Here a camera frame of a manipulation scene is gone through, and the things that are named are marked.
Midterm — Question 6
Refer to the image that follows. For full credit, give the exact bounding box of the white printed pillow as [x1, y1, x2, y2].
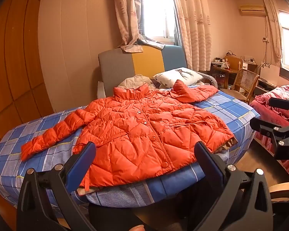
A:
[152, 67, 204, 88]

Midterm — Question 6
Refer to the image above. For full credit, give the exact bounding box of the bright window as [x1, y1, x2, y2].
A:
[140, 0, 181, 40]

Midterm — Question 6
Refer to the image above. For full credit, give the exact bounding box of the light wooden chair back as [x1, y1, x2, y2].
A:
[225, 56, 244, 73]

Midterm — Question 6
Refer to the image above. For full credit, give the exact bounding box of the orange quilted down jacket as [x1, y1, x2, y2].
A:
[21, 79, 238, 191]

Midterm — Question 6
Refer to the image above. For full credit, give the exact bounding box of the white flowered board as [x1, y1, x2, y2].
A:
[260, 61, 281, 82]

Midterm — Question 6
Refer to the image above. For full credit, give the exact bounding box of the narrow beige curtain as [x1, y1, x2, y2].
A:
[260, 0, 283, 65]

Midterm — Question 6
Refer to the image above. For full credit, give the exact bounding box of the hanging wall cable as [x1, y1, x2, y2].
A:
[264, 17, 271, 62]

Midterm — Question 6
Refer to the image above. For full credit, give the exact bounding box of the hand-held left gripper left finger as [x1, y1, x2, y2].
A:
[16, 141, 97, 231]

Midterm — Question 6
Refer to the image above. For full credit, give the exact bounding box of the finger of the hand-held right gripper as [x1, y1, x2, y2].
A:
[250, 117, 289, 150]
[269, 97, 289, 116]

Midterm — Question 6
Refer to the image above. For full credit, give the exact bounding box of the pink ruffled bedding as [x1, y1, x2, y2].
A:
[250, 83, 289, 181]

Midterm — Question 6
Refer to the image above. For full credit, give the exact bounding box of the dark wooden desk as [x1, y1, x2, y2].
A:
[211, 61, 244, 89]

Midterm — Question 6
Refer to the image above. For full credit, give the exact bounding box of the beige quilted jacket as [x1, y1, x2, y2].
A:
[118, 74, 157, 89]

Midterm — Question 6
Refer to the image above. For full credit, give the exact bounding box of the wicker chair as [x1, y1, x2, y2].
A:
[219, 69, 260, 104]

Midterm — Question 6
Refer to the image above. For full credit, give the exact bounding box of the grey yellow blue headboard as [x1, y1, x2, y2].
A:
[98, 44, 188, 97]

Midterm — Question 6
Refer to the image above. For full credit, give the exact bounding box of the wooden wardrobe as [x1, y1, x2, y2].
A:
[0, 0, 55, 154]

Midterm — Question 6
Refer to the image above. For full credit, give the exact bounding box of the beige patterned curtain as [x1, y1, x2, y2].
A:
[170, 0, 212, 71]
[113, 0, 165, 53]

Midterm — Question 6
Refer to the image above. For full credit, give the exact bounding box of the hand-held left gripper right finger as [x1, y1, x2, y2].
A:
[194, 141, 274, 231]

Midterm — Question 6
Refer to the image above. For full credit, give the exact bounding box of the grey ribbed cushion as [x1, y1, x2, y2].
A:
[200, 73, 218, 87]

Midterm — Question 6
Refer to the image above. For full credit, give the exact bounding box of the grey fuzzy cushion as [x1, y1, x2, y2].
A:
[97, 80, 106, 99]

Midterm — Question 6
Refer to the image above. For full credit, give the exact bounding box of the bed with blue plaid sheet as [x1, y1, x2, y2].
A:
[0, 87, 260, 219]

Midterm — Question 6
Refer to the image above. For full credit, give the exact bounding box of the wall air conditioner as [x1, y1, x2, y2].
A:
[239, 4, 266, 17]

